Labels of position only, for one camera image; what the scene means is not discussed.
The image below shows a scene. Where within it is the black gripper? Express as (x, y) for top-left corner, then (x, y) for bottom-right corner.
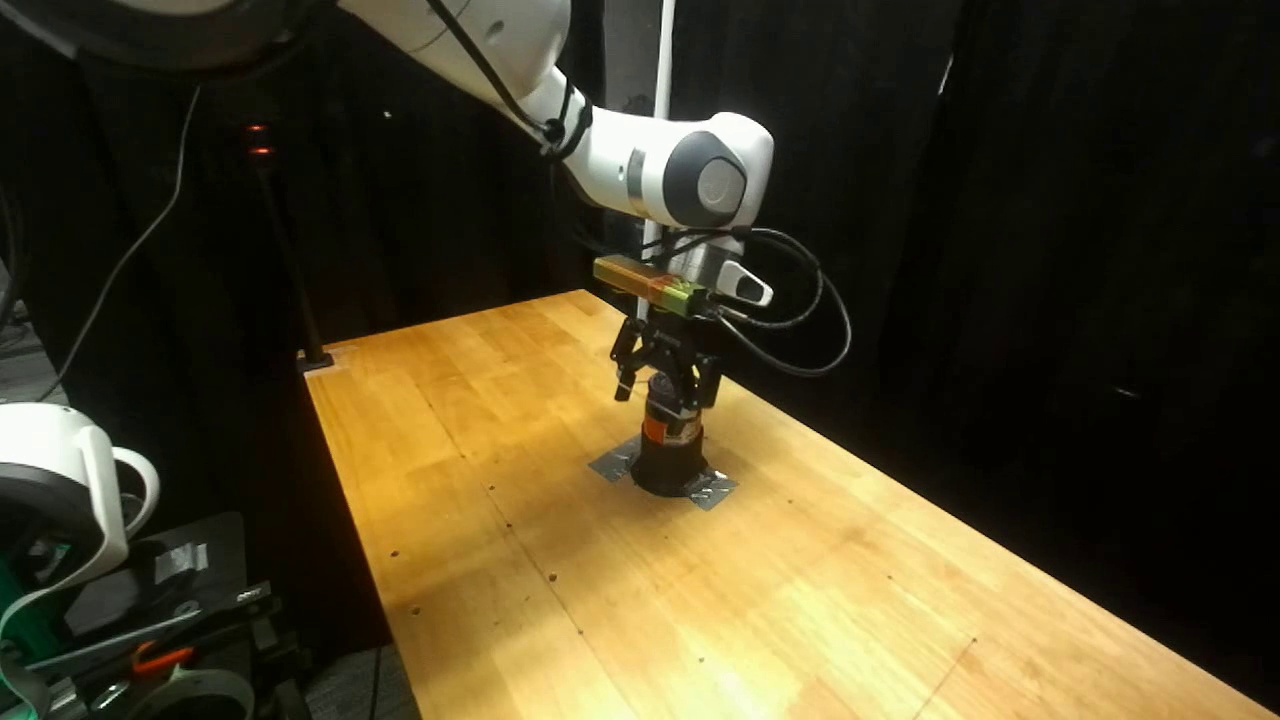
(608, 307), (728, 414)

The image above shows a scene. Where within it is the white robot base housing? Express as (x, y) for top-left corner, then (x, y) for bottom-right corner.
(0, 396), (167, 595)

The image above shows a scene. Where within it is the brown cup with orange label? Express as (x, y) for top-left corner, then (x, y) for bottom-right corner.
(628, 375), (716, 500)

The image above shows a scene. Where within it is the white vertical pole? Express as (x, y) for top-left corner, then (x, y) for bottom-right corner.
(634, 0), (681, 330)

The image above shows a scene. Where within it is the black stand with red light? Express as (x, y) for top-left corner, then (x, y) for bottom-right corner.
(237, 115), (339, 375)

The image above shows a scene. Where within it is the black equipment platform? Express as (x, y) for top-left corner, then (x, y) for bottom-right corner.
(0, 511), (315, 720)

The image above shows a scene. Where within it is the tape roll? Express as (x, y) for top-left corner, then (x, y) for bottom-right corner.
(118, 659), (261, 720)

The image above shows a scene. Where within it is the grey duct tape patch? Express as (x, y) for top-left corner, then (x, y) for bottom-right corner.
(589, 440), (741, 511)

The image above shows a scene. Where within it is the thin grey cable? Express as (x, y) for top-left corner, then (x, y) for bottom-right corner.
(32, 84), (209, 406)

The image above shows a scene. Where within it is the orange clamp handle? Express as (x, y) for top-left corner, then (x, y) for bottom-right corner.
(126, 646), (199, 680)

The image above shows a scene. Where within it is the teal green cable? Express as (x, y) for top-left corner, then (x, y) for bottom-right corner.
(0, 533), (84, 720)

